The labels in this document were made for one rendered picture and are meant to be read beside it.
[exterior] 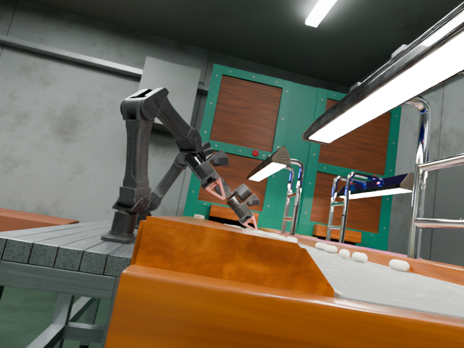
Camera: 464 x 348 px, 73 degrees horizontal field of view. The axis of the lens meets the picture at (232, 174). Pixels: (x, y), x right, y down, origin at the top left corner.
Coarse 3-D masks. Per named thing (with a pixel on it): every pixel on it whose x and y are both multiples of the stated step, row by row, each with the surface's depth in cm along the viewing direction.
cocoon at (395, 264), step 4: (392, 260) 56; (396, 260) 55; (400, 260) 56; (392, 264) 55; (396, 264) 55; (400, 264) 55; (404, 264) 55; (408, 264) 55; (392, 268) 55; (396, 268) 55; (400, 268) 55; (404, 268) 55; (408, 268) 55
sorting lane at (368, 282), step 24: (336, 264) 43; (360, 264) 53; (336, 288) 21; (360, 288) 23; (384, 288) 26; (408, 288) 29; (432, 288) 34; (456, 288) 40; (432, 312) 19; (456, 312) 20
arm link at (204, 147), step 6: (198, 138) 111; (198, 144) 111; (204, 144) 118; (210, 144) 121; (180, 150) 114; (186, 150) 114; (192, 150) 113; (198, 150) 111; (204, 150) 118; (210, 150) 120; (204, 156) 117; (210, 156) 120
